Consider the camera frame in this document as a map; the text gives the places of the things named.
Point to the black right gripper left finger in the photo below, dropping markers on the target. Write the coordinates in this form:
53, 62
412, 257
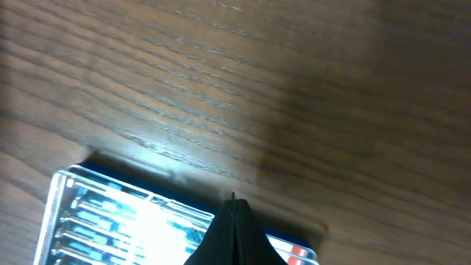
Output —
218, 246

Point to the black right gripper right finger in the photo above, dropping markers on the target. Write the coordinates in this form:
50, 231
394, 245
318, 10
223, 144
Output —
252, 246

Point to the blue precision screwdriver set case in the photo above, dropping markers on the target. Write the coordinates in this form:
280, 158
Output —
95, 215

